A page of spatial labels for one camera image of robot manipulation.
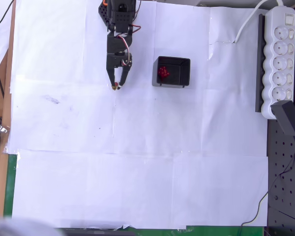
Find white paper table cover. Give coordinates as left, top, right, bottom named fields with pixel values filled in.
left=5, top=0, right=270, bottom=231

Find black box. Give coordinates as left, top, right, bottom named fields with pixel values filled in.
left=151, top=56, right=191, bottom=89

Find black power adapter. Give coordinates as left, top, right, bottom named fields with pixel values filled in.
left=270, top=100, right=295, bottom=137

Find black pegboard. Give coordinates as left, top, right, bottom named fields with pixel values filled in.
left=266, top=119, right=295, bottom=236

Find black power strip tray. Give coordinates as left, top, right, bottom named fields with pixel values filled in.
left=255, top=14, right=266, bottom=114

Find thin black adapter cable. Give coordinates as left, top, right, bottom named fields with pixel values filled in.
left=237, top=134, right=295, bottom=236

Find green cutting mat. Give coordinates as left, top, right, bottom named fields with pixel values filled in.
left=3, top=153, right=265, bottom=236

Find blurry grey rounded object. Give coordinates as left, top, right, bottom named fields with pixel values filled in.
left=0, top=208, right=64, bottom=236

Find white power strip cable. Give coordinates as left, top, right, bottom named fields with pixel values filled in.
left=233, top=0, right=286, bottom=44

